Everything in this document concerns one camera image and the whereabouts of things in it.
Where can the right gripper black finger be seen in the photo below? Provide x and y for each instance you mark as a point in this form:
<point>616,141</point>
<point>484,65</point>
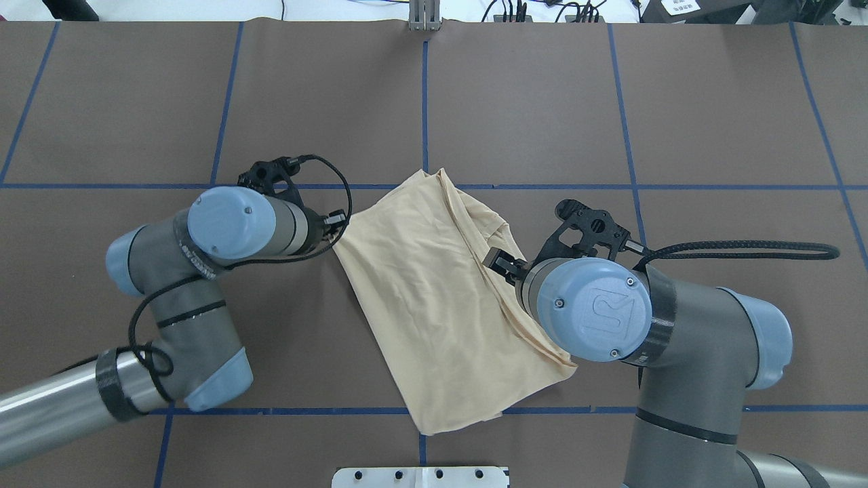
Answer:
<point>504,264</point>

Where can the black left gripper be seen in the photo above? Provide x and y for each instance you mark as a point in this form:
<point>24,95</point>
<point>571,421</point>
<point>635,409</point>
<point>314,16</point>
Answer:
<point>316,226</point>

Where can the beige long-sleeve graphic shirt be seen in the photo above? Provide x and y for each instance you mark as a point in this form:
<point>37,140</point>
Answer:
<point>458,345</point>

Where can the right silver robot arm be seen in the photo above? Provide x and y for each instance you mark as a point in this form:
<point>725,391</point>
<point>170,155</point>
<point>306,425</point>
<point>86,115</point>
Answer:
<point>701,350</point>

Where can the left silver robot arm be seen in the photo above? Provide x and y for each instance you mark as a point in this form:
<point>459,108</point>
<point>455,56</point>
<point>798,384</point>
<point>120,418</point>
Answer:
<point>182,343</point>

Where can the black labelled box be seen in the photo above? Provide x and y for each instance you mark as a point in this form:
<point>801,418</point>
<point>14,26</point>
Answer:
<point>693,12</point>

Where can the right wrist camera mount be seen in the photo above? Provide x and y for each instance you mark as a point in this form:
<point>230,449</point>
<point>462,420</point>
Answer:
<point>597,229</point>

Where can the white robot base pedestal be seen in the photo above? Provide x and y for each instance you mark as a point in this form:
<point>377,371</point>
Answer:
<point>422,476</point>

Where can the aluminium frame post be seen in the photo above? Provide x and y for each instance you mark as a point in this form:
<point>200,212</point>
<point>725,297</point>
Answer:
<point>424,15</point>

